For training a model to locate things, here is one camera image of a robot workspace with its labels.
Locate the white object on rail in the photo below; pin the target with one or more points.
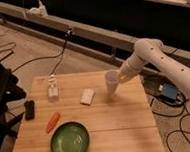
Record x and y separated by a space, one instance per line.
39 10

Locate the black chair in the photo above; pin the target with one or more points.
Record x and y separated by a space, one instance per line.
9 91

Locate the green ceramic bowl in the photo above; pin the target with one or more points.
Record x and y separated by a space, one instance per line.
70 137

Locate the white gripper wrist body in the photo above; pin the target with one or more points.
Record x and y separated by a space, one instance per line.
127 72

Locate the blue power box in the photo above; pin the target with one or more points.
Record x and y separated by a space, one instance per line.
168 92

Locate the orange carrot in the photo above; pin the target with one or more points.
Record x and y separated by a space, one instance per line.
52 122

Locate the grey metal rail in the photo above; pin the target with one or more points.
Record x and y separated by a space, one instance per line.
116 22

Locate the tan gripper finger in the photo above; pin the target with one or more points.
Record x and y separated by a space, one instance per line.
119 78

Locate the white sponge block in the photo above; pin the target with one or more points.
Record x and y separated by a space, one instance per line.
87 96

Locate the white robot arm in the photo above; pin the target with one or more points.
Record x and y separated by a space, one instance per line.
148 51

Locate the black rectangular device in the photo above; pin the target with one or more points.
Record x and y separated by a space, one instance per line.
29 109

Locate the small white bottle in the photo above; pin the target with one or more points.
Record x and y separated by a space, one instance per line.
53 91

